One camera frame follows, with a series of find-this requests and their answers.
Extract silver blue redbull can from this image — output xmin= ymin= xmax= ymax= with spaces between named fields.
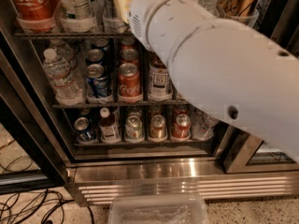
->
xmin=104 ymin=0 xmax=117 ymax=18

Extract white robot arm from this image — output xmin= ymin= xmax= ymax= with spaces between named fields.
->
xmin=114 ymin=0 xmax=299 ymax=161

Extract silver green can top shelf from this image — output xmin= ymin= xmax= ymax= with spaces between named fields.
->
xmin=60 ymin=0 xmax=97 ymax=33

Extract red coca-cola can behind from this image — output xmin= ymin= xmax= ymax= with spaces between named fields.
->
xmin=120 ymin=49 xmax=139 ymax=66

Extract blue pepsi can behind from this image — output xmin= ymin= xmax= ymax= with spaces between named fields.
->
xmin=85 ymin=49 xmax=105 ymax=65

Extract blue pepsi can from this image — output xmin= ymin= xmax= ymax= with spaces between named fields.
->
xmin=85 ymin=63 xmax=111 ymax=98
xmin=85 ymin=49 xmax=105 ymax=65

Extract red coca-cola can front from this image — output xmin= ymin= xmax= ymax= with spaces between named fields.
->
xmin=118 ymin=63 xmax=142 ymax=103

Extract blue pepsi can front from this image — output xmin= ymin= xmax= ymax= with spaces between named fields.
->
xmin=85 ymin=63 xmax=111 ymax=98

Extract brown tea bottle middle shelf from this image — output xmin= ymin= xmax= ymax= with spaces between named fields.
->
xmin=148 ymin=53 xmax=172 ymax=101

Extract brown tea bottle shelf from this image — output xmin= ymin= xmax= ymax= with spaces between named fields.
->
xmin=99 ymin=107 xmax=120 ymax=144
xmin=148 ymin=53 xmax=172 ymax=101

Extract water bottle middle shelf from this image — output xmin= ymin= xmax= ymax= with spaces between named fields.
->
xmin=43 ymin=49 xmax=85 ymax=105

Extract gold can top shelf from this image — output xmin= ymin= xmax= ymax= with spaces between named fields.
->
xmin=218 ymin=0 xmax=259 ymax=27

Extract stainless steel fridge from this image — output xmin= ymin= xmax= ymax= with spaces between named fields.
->
xmin=1 ymin=0 xmax=299 ymax=205

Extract silver can bottom shelf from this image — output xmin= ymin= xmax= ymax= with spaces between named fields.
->
xmin=125 ymin=116 xmax=144 ymax=143

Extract brown tea bottle bottom shelf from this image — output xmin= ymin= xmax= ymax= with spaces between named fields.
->
xmin=99 ymin=107 xmax=120 ymax=144

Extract bronze can bottom shelf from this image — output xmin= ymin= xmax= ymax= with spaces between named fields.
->
xmin=149 ymin=115 xmax=167 ymax=141

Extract blue can bottom shelf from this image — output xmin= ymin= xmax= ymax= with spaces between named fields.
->
xmin=74 ymin=117 xmax=95 ymax=142

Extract red can bottom shelf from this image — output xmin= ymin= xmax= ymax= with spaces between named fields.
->
xmin=172 ymin=114 xmax=191 ymax=139

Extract water bottle bottom shelf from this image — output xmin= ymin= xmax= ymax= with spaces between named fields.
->
xmin=193 ymin=109 xmax=219 ymax=142

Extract clear plastic bin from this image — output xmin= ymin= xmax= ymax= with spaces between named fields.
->
xmin=108 ymin=194 xmax=210 ymax=224

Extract black floor cables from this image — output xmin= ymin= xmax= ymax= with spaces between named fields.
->
xmin=0 ymin=154 xmax=95 ymax=224

